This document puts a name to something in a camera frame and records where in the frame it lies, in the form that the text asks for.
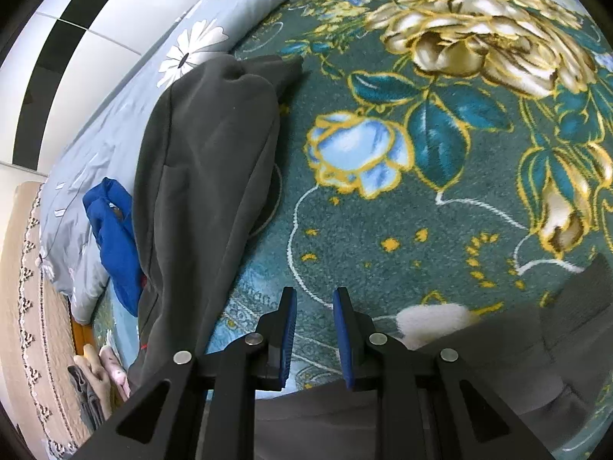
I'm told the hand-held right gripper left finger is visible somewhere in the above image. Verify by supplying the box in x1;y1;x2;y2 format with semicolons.
93;286;298;460

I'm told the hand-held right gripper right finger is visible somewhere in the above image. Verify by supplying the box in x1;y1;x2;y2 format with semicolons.
333;286;534;460

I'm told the dark grey garment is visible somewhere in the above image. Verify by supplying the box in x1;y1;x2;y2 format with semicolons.
127;54;613;460

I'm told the blue garment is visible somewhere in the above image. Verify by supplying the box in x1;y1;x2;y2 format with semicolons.
82;178;144;318

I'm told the teal floral fleece blanket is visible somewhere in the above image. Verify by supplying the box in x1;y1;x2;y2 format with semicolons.
91;0;613;460

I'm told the folded beige fleece garment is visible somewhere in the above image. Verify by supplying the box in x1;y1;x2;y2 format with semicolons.
77;344;114;422

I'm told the beige lace-trimmed headboard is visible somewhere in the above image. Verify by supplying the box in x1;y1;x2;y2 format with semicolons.
0;179;111;460

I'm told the grey-blue floral quilt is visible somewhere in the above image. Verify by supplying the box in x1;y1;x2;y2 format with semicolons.
36;0;346;324

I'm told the orange wooden bed frame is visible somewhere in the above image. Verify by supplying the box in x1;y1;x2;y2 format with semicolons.
69;319;97;360

